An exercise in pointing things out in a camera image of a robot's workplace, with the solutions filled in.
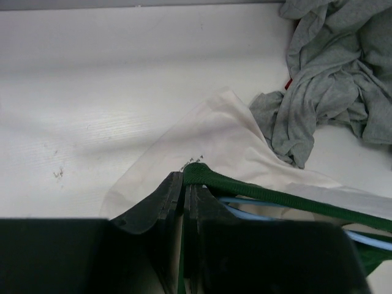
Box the grey t-shirt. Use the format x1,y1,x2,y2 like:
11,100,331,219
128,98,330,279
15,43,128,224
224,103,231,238
250,1,391,168

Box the blue hanger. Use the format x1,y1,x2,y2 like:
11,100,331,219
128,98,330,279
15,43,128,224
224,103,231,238
219,197,391,251

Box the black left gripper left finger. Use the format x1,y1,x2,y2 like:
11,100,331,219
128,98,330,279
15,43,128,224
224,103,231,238
111,172,184,293

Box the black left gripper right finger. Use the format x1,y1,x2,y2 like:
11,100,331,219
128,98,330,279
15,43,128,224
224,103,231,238
183,184,242,293

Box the white and green t-shirt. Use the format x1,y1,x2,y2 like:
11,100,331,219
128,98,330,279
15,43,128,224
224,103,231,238
101,91,391,293

